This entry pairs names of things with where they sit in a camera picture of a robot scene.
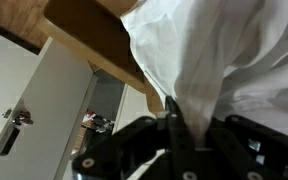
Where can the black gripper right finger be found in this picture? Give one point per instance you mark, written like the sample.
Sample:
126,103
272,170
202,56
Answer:
244,156

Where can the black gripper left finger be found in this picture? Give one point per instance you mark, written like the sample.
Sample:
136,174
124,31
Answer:
134,150

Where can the white cloth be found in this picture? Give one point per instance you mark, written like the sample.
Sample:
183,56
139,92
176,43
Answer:
217,50

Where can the brown leather couch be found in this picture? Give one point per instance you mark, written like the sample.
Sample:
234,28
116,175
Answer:
94,36

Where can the white door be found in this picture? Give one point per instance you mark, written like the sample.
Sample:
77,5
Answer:
57,100

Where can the metal door latch plate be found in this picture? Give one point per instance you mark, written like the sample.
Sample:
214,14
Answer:
6,141

